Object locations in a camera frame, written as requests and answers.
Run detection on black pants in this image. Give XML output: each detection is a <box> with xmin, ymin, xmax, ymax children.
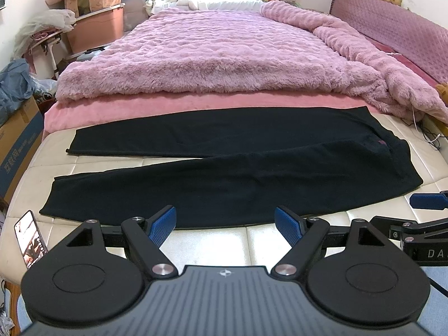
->
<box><xmin>41</xmin><ymin>107</ymin><xmax>423</xmax><ymax>228</ymax></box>

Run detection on cream leather mattress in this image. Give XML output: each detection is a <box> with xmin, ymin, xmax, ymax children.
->
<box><xmin>1</xmin><ymin>114</ymin><xmax>447</xmax><ymax>284</ymax></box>

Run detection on smartphone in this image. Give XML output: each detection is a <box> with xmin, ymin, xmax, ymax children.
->
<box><xmin>14</xmin><ymin>210</ymin><xmax>48</xmax><ymax>269</ymax></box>

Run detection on pink bed sheet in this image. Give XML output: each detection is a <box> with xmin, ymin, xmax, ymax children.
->
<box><xmin>43</xmin><ymin>91</ymin><xmax>378</xmax><ymax>137</ymax></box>

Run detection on purple quilted headboard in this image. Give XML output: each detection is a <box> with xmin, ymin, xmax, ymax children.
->
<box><xmin>330</xmin><ymin>0</ymin><xmax>447</xmax><ymax>83</ymax></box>

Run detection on cardboard box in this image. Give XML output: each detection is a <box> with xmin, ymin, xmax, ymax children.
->
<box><xmin>0</xmin><ymin>97</ymin><xmax>43</xmax><ymax>204</ymax></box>

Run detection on fluffy pink blanket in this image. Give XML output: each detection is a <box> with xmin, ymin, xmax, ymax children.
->
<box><xmin>56</xmin><ymin>1</ymin><xmax>447</xmax><ymax>122</ymax></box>

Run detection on blue grey cloth bundle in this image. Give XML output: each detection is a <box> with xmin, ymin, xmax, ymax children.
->
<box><xmin>0</xmin><ymin>59</ymin><xmax>36</xmax><ymax>126</ymax></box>

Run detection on pink plastic storage bin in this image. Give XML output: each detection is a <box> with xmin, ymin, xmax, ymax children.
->
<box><xmin>66</xmin><ymin>4</ymin><xmax>125</xmax><ymax>54</ymax></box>

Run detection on white cloth pile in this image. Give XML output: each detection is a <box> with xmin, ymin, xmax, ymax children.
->
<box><xmin>11</xmin><ymin>9</ymin><xmax>76</xmax><ymax>60</ymax></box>

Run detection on white charging cable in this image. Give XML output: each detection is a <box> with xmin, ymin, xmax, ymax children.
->
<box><xmin>409</xmin><ymin>106</ymin><xmax>446</xmax><ymax>151</ymax></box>

